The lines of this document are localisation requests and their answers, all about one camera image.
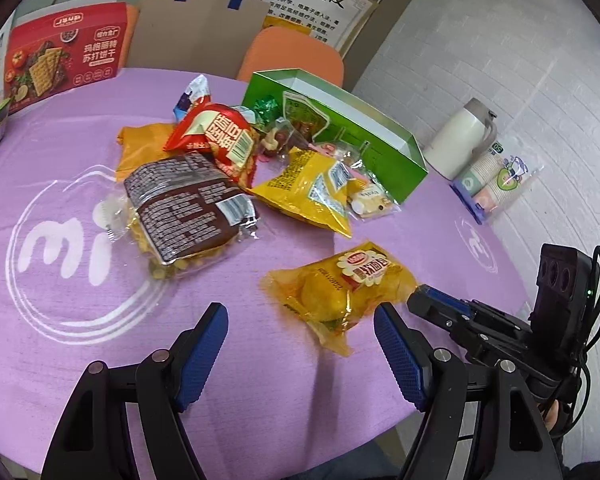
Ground green gift box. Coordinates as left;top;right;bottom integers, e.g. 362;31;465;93
242;68;428;204

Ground green foil candy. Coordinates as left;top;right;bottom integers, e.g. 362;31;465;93
252;96;283;128

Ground red white small bag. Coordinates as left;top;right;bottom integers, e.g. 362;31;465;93
173;74;211;122

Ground date walnut clear pack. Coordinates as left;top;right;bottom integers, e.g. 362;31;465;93
258;117;302;162

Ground purple tablecloth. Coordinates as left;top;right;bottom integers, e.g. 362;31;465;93
0;66;529;480

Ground yellow chips bag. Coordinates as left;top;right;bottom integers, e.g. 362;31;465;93
250;148;352;238

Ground pink edged snack pack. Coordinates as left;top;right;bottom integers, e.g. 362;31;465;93
312;141;370;182

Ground spicy strip clear pack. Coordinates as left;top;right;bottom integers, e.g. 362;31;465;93
283;90;330;141

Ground white biscuit pack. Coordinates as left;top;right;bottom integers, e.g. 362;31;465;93
348;179;400;220

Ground clear yellow bread pack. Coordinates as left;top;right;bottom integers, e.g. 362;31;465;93
261;242;417;356

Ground orange snack bag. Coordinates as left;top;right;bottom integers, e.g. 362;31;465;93
114;122;178;182

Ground brown paper bag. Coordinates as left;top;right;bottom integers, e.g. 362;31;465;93
126;0;270;79

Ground person right hand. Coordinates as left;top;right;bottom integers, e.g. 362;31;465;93
543;400;559;431

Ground red broad bean bag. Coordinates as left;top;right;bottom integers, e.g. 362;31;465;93
163;102;260;188

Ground white thermos jug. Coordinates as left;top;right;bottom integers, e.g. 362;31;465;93
424;98;498;180

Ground red cracker box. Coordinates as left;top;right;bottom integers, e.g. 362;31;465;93
4;2;138;114

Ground brown label popcorn bag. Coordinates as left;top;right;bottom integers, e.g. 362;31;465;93
104;152;260;280

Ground right orange chair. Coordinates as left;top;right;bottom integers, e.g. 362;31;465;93
237;26;344;87

